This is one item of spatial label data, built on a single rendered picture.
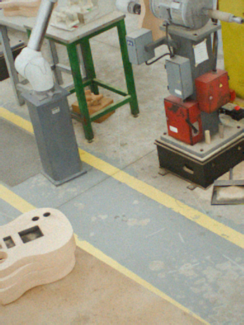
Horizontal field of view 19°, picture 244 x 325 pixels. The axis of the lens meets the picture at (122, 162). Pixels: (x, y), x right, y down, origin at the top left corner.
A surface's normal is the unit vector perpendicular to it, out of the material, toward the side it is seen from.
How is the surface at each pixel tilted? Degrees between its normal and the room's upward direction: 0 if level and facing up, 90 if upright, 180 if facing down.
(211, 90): 90
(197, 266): 0
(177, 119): 90
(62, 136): 90
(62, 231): 0
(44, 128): 90
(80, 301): 0
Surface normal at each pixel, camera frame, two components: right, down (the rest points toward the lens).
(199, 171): -0.76, 0.44
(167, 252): -0.15, -0.83
